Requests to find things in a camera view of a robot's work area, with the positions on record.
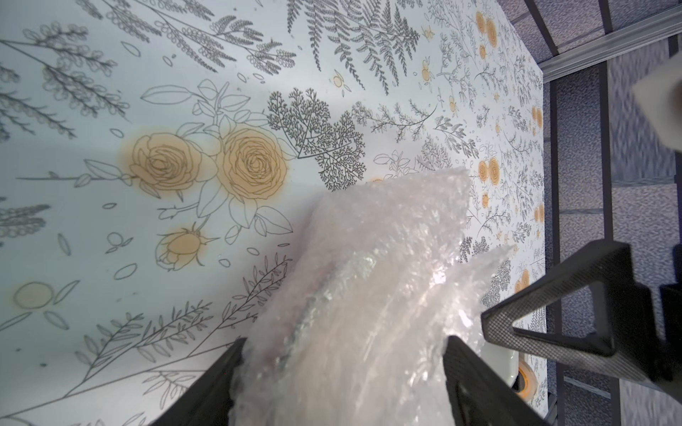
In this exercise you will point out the aluminium frame post right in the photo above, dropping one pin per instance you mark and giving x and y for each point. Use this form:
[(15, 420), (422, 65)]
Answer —
[(649, 31)]

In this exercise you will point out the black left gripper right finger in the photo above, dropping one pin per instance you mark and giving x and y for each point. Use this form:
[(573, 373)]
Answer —
[(477, 395)]

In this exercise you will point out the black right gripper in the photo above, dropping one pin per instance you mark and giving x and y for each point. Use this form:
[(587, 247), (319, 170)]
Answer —
[(589, 312)]

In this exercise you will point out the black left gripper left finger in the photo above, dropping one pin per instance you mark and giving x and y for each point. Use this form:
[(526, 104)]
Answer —
[(208, 401)]

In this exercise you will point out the grey tape dispenser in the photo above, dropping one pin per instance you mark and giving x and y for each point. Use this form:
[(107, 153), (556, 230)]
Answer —
[(512, 368)]

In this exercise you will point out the clear bubble wrap sheet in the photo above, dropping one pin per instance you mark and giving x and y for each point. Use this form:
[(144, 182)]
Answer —
[(357, 333)]

